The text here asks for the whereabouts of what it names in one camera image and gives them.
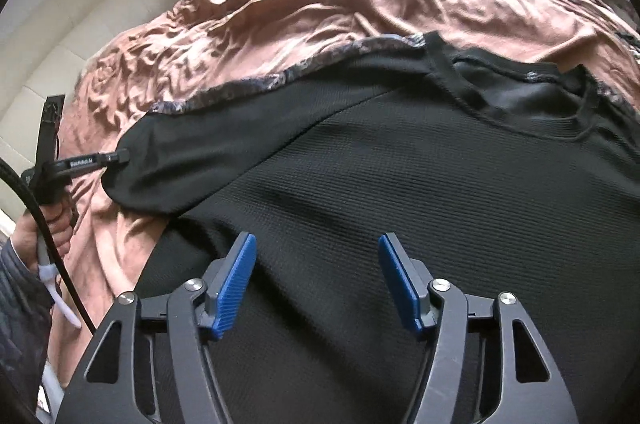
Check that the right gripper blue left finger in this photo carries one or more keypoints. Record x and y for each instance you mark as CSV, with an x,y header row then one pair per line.
x,y
227,279

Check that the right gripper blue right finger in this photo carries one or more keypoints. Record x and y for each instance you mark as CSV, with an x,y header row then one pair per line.
x,y
407,280

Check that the black knit sweater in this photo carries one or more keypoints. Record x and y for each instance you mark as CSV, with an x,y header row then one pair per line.
x,y
498,175

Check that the cream padded headboard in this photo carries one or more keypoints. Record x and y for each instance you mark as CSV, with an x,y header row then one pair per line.
x,y
45,44

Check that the brown bed cover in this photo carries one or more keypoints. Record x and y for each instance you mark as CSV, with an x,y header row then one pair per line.
x,y
199,45

